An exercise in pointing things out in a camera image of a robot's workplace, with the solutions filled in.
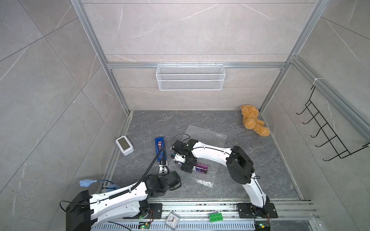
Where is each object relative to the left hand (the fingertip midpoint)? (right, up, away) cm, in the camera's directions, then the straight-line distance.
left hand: (172, 175), depth 81 cm
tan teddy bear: (+56, +36, +26) cm, 72 cm away
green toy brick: (+23, -16, -12) cm, 30 cm away
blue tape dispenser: (-10, +16, +11) cm, 22 cm away
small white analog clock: (+1, -18, -12) cm, 21 cm away
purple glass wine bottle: (+15, +4, +3) cm, 16 cm away
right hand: (+11, +4, +8) cm, 14 cm away
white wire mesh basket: (+10, +63, +20) cm, 67 cm away
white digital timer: (-34, +15, +15) cm, 40 cm away
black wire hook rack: (+77, +19, -18) cm, 81 cm away
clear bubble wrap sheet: (+21, -3, +3) cm, 21 cm away
